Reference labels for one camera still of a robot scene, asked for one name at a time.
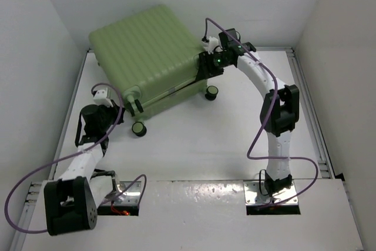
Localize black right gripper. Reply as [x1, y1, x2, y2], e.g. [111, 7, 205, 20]
[196, 50, 231, 81]

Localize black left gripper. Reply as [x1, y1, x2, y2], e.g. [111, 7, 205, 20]
[98, 99, 126, 132]

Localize green hardshell suitcase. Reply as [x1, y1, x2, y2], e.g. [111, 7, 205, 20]
[88, 5, 219, 137]

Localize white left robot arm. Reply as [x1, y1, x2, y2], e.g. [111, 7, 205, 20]
[43, 104, 123, 236]

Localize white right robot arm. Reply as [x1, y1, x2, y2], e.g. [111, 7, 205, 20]
[197, 29, 300, 197]

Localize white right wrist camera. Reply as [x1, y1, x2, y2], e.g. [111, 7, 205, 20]
[202, 36, 219, 54]

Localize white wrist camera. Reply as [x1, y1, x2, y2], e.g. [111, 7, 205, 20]
[93, 88, 113, 108]
[202, 36, 219, 54]

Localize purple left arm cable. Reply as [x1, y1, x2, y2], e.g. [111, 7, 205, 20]
[4, 83, 147, 234]

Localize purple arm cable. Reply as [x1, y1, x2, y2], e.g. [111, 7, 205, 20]
[202, 18, 320, 208]
[4, 83, 147, 234]

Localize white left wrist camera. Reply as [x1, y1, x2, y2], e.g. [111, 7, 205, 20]
[93, 88, 113, 108]

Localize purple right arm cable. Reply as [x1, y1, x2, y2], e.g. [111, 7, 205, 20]
[202, 18, 320, 208]

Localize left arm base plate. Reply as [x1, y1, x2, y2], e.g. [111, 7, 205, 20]
[100, 181, 143, 206]

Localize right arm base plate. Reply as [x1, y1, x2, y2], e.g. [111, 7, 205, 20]
[243, 180, 298, 207]

